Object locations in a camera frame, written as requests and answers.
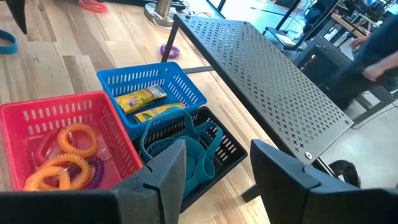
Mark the black perforated metal shelf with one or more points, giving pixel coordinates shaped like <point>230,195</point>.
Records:
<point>280,62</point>

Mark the person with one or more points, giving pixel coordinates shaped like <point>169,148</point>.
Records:
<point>373,46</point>

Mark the white mushroom lamp brass base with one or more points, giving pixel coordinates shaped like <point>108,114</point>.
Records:
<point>163,7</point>

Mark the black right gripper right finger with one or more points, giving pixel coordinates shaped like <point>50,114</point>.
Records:
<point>289,196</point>

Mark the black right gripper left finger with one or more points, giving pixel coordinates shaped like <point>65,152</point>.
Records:
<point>149,199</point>

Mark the blue plastic basket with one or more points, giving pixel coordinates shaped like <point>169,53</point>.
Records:
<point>133,70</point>

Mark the red plastic basket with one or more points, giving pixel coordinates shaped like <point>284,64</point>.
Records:
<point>46,102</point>

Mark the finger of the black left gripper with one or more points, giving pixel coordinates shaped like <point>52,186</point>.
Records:
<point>17,12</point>

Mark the black plastic basket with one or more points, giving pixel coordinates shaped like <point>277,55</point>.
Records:
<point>239,153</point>

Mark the black computer tower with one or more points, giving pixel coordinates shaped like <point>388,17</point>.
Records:
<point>320,62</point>

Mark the yellow green crayon box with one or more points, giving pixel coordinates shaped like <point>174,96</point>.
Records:
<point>155,113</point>

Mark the teal rubber band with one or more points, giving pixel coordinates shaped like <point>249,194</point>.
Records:
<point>14,46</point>
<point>199,168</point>
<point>164,144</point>
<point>219,137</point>
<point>169,110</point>

